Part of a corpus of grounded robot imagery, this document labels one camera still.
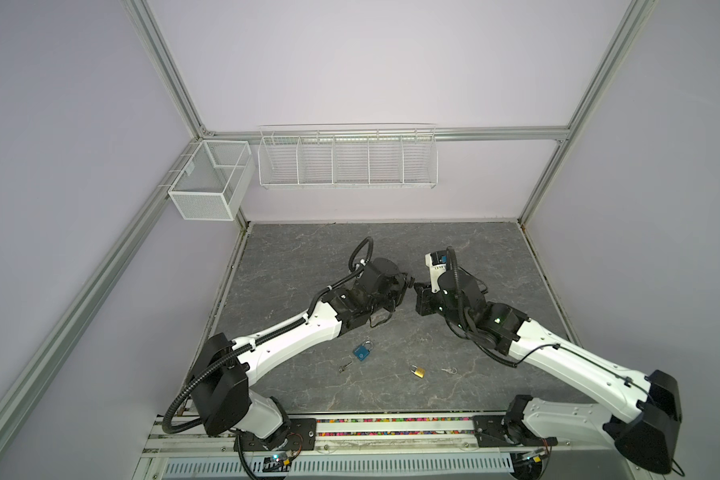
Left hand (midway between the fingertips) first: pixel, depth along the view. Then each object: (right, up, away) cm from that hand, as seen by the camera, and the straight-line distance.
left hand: (417, 281), depth 75 cm
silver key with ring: (+11, -26, +9) cm, 30 cm away
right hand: (-1, -2, 0) cm, 2 cm away
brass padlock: (+2, -26, +8) cm, 28 cm away
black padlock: (-2, 0, 0) cm, 2 cm away
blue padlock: (-14, -22, +12) cm, 28 cm away
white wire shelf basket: (-3, +42, +30) cm, 51 cm away
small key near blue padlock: (-20, -26, +10) cm, 34 cm away
